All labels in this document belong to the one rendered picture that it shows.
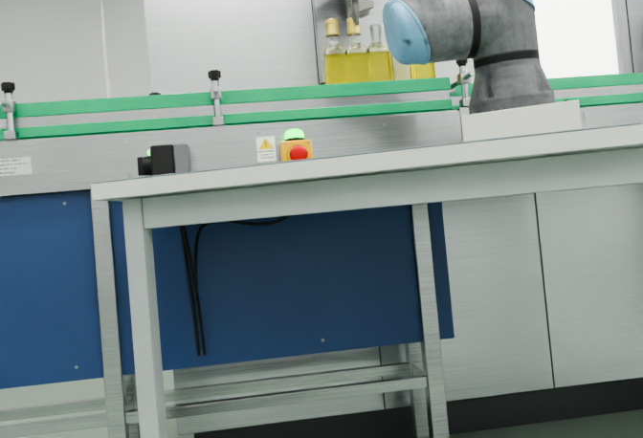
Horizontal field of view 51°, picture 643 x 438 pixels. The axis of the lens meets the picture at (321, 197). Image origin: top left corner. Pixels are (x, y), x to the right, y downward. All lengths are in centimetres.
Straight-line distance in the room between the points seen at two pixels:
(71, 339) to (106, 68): 356
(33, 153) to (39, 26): 360
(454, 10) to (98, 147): 85
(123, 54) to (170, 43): 310
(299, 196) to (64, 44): 401
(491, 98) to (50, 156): 97
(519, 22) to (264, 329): 88
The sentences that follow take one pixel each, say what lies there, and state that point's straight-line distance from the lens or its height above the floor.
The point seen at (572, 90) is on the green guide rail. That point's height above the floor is 93.
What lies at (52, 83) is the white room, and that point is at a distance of 511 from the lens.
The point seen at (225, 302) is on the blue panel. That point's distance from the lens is 161.
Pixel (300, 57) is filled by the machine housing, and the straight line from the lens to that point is 196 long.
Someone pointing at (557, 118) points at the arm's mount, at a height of 77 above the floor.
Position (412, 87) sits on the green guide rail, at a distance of 170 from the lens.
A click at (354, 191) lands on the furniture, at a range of 124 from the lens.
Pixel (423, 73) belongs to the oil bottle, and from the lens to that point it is 182.
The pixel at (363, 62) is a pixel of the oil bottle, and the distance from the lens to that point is 179.
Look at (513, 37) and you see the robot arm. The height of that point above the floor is 92.
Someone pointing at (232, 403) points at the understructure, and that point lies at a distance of 164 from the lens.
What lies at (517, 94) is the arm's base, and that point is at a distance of 122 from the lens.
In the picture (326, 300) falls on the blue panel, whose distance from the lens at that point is 163.
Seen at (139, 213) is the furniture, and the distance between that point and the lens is 137.
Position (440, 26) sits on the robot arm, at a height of 95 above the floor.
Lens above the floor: 63
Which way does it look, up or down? 2 degrees up
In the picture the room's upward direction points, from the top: 5 degrees counter-clockwise
